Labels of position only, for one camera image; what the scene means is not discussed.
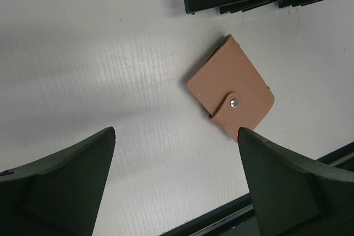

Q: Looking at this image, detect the tan leather card holder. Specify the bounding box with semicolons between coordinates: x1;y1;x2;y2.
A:
186;35;275;140

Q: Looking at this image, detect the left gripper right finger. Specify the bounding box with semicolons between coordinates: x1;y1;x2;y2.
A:
238;128;353;235

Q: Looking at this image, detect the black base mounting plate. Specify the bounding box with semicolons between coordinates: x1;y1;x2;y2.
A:
169;135;353;235

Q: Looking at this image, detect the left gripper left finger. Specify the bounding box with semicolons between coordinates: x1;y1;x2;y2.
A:
1;127;116;235

